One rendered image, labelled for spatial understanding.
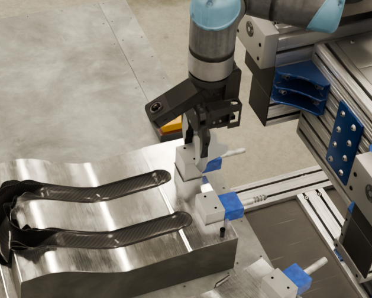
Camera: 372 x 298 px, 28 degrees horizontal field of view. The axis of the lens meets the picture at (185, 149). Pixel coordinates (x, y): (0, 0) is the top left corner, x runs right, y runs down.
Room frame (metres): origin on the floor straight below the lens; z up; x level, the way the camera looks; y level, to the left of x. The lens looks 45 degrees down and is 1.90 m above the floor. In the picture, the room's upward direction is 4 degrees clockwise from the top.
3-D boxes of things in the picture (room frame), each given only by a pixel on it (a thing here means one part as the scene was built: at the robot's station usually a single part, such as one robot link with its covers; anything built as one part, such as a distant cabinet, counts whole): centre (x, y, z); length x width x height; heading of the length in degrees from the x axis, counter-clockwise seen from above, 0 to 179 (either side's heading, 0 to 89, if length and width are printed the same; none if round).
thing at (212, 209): (0.87, -0.09, 0.89); 0.13 x 0.05 x 0.05; 113
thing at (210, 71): (0.96, -0.03, 1.15); 0.08 x 0.08 x 0.05
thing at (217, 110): (0.96, -0.04, 1.06); 0.09 x 0.08 x 0.12; 113
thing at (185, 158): (0.97, -0.05, 0.91); 0.13 x 0.05 x 0.05; 113
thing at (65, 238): (0.82, 0.16, 0.92); 0.35 x 0.16 x 0.09; 113
